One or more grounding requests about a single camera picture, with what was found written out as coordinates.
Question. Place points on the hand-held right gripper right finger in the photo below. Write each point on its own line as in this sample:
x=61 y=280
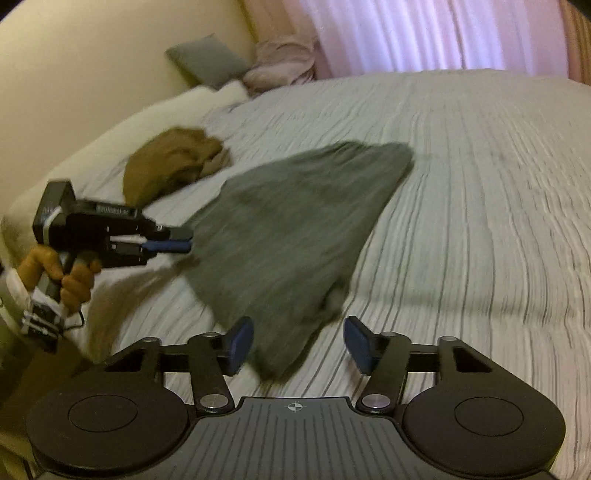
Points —
x=354 y=344

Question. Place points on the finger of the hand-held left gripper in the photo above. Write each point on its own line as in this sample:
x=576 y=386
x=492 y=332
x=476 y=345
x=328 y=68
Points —
x=173 y=232
x=168 y=247

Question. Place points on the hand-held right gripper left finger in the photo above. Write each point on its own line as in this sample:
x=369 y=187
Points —
x=244 y=346

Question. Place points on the brown garment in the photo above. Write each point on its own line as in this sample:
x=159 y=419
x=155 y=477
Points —
x=171 y=161

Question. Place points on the grey plaid garment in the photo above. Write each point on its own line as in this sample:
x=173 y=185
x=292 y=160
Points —
x=286 y=230

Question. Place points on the person's left hand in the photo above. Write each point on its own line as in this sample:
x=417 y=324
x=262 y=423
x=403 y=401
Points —
x=76 y=286

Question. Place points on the white bed with striped cover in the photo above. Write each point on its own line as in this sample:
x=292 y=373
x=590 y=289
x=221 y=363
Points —
x=461 y=207

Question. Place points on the grey cushion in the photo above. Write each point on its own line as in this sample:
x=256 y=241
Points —
x=207 y=62

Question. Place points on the crumpled pink blanket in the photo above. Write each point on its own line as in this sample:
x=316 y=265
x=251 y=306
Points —
x=281 y=67

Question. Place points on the pink curtain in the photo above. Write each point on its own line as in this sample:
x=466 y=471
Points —
x=415 y=32

